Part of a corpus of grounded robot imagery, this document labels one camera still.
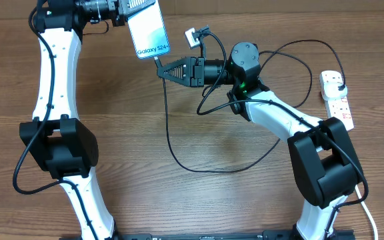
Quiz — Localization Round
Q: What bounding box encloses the Samsung Galaxy smartphone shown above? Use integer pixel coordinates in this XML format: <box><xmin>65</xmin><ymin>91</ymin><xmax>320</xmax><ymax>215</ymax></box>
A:
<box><xmin>127</xmin><ymin>0</ymin><xmax>171</xmax><ymax>59</ymax></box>

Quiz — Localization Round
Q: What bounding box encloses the black USB charging cable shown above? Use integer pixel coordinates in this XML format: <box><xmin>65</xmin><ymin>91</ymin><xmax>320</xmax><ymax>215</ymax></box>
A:
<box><xmin>153</xmin><ymin>39</ymin><xmax>347</xmax><ymax>174</ymax></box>

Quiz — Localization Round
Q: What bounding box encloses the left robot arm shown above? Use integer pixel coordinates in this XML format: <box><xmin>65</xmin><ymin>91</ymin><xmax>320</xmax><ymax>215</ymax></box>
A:
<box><xmin>12</xmin><ymin>0</ymin><xmax>157</xmax><ymax>239</ymax></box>

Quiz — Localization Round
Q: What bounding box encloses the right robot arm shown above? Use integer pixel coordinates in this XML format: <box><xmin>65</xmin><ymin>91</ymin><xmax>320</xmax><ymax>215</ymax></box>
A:
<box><xmin>155</xmin><ymin>42</ymin><xmax>368</xmax><ymax>239</ymax></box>

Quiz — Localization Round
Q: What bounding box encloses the white USB charger plug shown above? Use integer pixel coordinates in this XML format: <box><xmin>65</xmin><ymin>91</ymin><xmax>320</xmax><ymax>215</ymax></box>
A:
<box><xmin>321</xmin><ymin>82</ymin><xmax>348</xmax><ymax>101</ymax></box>

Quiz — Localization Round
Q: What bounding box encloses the white power strip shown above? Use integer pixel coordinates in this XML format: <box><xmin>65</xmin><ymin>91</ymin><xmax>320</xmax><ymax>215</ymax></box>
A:
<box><xmin>319</xmin><ymin>70</ymin><xmax>354</xmax><ymax>131</ymax></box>

